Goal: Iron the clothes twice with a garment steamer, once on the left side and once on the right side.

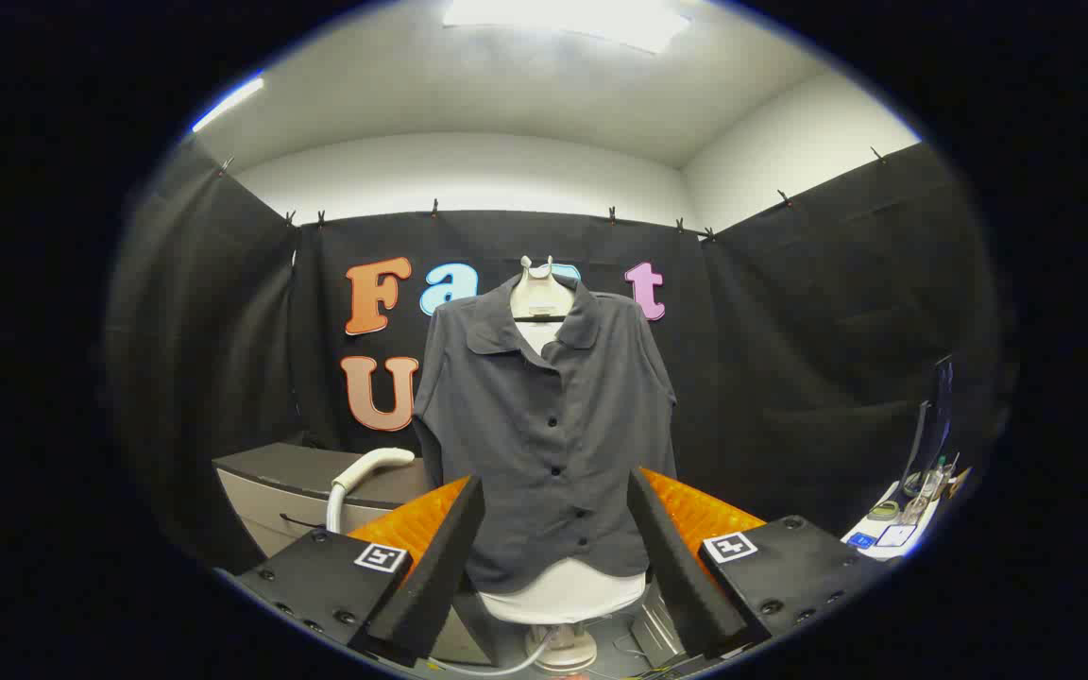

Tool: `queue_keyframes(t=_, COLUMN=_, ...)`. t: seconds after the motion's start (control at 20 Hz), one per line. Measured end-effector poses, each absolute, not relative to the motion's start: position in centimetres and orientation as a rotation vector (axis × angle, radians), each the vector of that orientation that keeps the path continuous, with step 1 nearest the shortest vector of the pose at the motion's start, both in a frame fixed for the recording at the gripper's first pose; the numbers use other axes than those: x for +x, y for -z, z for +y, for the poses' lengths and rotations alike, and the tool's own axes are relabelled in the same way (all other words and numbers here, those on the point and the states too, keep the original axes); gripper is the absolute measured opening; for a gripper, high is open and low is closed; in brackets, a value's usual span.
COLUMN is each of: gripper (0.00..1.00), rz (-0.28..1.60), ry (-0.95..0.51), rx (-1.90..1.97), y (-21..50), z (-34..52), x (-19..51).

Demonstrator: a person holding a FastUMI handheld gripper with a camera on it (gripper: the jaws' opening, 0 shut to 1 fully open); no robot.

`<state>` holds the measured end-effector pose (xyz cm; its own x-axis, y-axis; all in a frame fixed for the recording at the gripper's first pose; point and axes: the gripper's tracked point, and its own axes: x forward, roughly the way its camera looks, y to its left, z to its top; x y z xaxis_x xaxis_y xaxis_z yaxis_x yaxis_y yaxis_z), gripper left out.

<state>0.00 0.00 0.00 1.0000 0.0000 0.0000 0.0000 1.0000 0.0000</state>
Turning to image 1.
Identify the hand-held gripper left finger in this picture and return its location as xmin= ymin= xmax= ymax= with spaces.
xmin=232 ymin=475 xmax=488 ymax=670

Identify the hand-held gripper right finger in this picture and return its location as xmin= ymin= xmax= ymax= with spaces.
xmin=627 ymin=467 xmax=876 ymax=662

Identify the white garment steamer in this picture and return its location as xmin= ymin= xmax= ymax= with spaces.
xmin=325 ymin=448 xmax=416 ymax=535

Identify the grey button shirt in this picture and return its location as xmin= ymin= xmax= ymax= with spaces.
xmin=412 ymin=274 xmax=679 ymax=594

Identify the grey metal base unit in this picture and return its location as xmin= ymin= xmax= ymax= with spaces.
xmin=629 ymin=584 xmax=689 ymax=668

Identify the white mannequin torso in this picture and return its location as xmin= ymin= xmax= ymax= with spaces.
xmin=478 ymin=255 xmax=647 ymax=626

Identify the round mannequin stand base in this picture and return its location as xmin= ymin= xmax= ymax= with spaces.
xmin=525 ymin=623 xmax=598 ymax=673

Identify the grey drawer cabinet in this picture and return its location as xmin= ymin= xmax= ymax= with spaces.
xmin=212 ymin=442 xmax=498 ymax=667

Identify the white side table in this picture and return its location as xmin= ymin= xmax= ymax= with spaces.
xmin=841 ymin=467 xmax=970 ymax=563

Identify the clear bottle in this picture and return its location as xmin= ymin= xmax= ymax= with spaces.
xmin=901 ymin=457 xmax=947 ymax=526

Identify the ceiling light panel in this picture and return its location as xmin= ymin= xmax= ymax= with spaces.
xmin=440 ymin=0 xmax=691 ymax=55

